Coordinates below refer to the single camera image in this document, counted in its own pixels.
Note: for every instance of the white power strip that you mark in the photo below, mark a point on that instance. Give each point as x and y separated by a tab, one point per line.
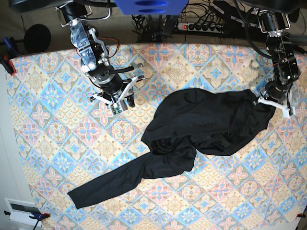
200	27

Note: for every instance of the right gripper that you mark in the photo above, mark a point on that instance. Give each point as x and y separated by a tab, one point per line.
114	88

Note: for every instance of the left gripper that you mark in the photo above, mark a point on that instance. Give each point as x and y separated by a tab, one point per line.
276	92

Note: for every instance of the lower right table clamp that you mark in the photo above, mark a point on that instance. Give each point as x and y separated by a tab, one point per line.
301	215

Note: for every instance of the table clamp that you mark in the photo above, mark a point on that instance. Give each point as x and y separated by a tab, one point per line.
301	215
5	60
36	216

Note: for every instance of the white wall outlet box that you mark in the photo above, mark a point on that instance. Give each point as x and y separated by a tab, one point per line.
20	211

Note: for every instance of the lower left table clamp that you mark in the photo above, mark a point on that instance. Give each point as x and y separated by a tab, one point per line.
36	216

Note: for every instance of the upper left table clamp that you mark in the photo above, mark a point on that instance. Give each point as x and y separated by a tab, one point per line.
5	60

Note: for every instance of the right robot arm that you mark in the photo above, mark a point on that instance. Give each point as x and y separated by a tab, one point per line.
94	54

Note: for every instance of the patterned tile tablecloth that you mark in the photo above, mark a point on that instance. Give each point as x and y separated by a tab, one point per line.
64	140

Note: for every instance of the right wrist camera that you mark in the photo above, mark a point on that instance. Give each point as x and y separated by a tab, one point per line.
118	107

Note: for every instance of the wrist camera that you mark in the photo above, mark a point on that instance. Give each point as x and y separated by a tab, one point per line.
288	112
118	107

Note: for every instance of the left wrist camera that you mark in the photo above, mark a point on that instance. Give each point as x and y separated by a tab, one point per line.
288	112

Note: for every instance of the black long-sleeve t-shirt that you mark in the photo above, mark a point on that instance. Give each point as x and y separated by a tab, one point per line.
186	122

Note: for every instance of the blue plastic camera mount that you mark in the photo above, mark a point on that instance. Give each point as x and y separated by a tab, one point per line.
151	7

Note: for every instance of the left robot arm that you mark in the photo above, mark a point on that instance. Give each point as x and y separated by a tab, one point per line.
279	46

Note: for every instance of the black round stool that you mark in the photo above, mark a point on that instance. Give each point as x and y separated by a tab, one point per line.
37	39

